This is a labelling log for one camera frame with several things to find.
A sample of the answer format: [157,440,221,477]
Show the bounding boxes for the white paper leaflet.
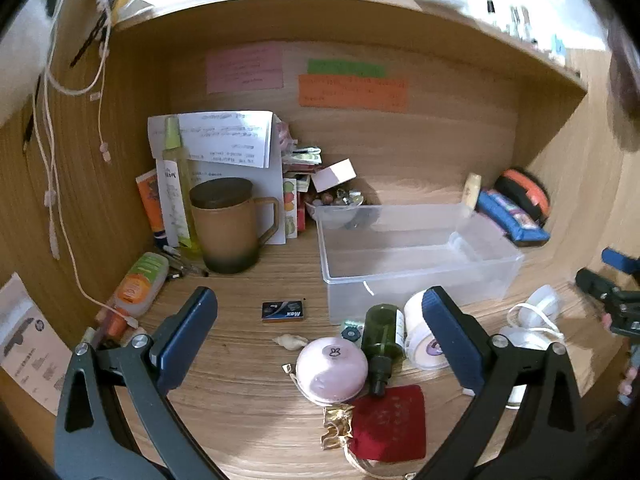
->
[0,272,73,416]

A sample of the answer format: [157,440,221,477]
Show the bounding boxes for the wooden desktop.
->
[95,175,640,480]

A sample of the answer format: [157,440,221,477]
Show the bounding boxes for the cream seashell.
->
[272,334,310,352]

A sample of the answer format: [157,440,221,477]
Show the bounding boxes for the cream tube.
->
[462,172,482,208]

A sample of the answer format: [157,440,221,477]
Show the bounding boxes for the red fabric pouch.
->
[347,385,427,462]

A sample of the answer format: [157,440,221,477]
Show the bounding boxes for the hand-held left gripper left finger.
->
[52,286,221,480]

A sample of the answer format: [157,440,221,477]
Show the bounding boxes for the dark green glass bottle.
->
[361,304,406,396]

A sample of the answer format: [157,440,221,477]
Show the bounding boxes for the pink sticky note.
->
[206,44,284,95]

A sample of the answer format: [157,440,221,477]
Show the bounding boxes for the colourful small boxes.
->
[282,174,311,238]

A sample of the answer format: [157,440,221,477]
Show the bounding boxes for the clear plastic storage box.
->
[315,203,525,326]

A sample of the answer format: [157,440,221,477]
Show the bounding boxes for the green and orange bottle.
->
[111,252,170,318]

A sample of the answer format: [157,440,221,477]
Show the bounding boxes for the wooden shelf board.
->
[112,0,590,96]

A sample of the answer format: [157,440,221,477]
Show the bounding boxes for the blue snack packet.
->
[475,189,551,247]

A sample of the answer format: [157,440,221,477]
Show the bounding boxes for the orange tube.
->
[135,169,168,246]

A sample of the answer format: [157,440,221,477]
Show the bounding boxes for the black and orange round case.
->
[495,169,550,226]

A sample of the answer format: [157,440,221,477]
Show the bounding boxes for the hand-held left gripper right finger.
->
[415,286,588,480]

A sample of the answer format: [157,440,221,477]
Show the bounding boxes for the small pink and white box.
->
[311,158,357,192]

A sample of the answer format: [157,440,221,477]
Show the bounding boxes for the black card box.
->
[261,300,306,323]

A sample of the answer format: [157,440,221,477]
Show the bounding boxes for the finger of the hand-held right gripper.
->
[601,247,640,277]
[575,267,625,307]

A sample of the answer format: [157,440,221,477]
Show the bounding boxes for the orange pen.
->
[95,307,132,346]

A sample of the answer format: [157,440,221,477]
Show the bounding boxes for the stack of small packets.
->
[277,120,323,175]

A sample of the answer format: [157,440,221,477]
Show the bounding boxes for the brown mug with lid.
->
[189,177,281,275]

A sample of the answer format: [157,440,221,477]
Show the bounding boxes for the green sticky note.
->
[306,58,387,78]

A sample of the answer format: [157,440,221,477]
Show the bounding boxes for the person's right hand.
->
[619,365,640,405]

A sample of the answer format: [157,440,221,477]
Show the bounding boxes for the pink round case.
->
[295,337,370,403]

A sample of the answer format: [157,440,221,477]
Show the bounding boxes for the white hanging cable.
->
[32,0,138,328]

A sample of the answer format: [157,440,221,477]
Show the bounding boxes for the orange sticky note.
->
[298,74,408,112]

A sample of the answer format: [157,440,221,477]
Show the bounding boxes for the clear bowl of trinkets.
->
[306,187,368,228]

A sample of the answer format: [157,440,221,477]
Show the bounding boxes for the yellow spray bottle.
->
[161,116,203,261]

